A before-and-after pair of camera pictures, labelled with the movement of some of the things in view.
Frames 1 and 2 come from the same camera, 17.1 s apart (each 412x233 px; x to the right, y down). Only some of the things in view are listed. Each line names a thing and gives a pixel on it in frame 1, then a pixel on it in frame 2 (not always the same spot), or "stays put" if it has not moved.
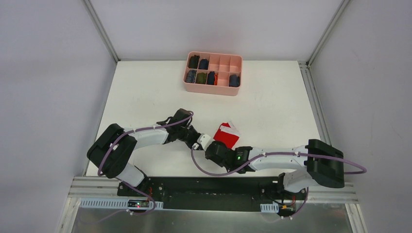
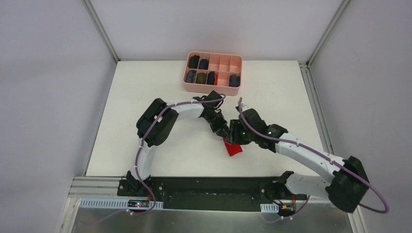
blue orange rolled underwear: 212,78 stays put
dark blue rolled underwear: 234,80 stays put
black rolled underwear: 194,61 stays put
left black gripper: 193,137 → 220,129
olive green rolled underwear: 201,78 stays put
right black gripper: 214,151 → 236,137
